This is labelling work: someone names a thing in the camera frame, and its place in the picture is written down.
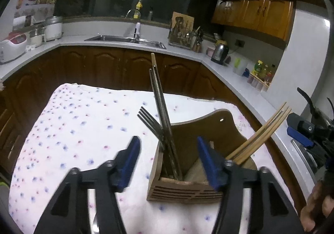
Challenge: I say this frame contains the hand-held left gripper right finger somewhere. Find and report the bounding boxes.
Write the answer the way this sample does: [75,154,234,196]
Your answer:
[197,136,306,234]

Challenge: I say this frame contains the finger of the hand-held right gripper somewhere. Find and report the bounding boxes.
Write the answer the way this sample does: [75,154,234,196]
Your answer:
[286,112,315,149]

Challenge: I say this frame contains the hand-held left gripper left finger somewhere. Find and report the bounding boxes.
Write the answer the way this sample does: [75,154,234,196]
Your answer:
[34,136,142,234]

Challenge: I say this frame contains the metal chopstick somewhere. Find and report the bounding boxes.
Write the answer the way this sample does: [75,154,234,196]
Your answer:
[157,88,180,180]
[160,109,183,181]
[149,68,178,180]
[153,65,183,181]

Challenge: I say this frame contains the wooden utensil holder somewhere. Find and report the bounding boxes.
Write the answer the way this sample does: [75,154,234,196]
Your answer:
[147,109,257,204]

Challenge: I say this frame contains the metal fork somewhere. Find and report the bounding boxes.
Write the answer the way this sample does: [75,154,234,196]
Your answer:
[142,114,167,151]
[137,107,165,146]

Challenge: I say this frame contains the metal spoon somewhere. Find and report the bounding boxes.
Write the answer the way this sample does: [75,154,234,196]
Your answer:
[90,212,101,234]

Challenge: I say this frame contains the person's right hand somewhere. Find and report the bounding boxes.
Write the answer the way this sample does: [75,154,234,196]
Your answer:
[300,181,334,233]

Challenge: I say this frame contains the white floral tablecloth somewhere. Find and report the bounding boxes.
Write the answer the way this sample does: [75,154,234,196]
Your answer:
[8,83,298,234]

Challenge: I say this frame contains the row of small spice jars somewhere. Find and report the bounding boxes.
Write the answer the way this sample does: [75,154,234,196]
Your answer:
[248,74,269,92]

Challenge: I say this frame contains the green bottle with yellow cap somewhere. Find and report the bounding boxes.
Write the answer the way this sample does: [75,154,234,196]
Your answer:
[254,60,264,77]

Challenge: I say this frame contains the green and white cup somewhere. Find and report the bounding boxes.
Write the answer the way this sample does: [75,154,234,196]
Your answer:
[233,57,248,76]

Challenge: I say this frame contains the brown base cabinets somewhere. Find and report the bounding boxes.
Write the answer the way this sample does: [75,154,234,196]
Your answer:
[0,45,308,208]

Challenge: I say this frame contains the steel electric kettle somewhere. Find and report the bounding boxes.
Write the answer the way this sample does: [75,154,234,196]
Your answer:
[211,42,230,65]

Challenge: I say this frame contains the knife block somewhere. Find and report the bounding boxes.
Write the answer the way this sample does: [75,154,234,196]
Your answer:
[193,31,204,52]

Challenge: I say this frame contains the steel kitchen sink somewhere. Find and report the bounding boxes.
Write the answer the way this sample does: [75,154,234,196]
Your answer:
[84,35,167,50]

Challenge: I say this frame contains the metal dish rack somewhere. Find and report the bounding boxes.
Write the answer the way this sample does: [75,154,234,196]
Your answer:
[168,27,198,49]

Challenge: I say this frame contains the brown upper cabinets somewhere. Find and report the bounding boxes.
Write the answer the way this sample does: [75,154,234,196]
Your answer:
[211,0,323,40]

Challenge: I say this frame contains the kitchen faucet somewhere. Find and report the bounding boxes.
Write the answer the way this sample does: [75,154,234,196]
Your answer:
[125,9,141,39]

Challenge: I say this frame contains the white kitchen countertop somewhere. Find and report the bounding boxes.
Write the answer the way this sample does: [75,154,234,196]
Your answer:
[0,34,319,198]

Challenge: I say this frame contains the wooden cutting board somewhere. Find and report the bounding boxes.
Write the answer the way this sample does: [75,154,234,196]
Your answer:
[171,12,195,31]

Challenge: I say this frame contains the steel pot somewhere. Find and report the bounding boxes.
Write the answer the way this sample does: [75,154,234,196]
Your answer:
[29,28,45,47]

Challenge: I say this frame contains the red and white appliance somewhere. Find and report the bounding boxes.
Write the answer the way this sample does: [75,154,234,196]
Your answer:
[0,33,29,64]

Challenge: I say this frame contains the black cable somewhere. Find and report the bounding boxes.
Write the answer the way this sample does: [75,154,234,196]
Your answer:
[297,87,317,117]

